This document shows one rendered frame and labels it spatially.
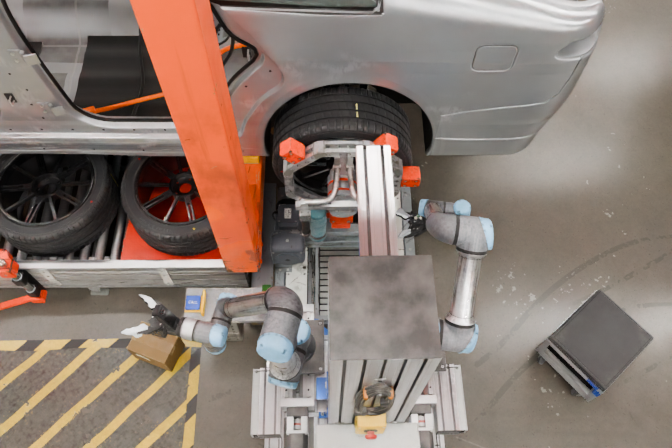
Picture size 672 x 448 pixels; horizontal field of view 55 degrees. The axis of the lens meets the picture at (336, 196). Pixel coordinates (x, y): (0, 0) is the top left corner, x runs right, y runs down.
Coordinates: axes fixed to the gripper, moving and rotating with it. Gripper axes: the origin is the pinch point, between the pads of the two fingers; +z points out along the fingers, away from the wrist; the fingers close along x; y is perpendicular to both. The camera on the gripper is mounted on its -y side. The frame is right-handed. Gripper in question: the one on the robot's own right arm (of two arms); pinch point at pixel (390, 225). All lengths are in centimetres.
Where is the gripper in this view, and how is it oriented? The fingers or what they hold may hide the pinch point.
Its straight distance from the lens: 291.7
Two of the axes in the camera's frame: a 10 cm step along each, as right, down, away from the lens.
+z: -10.0, 0.0, -0.2
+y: 0.1, -4.9, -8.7
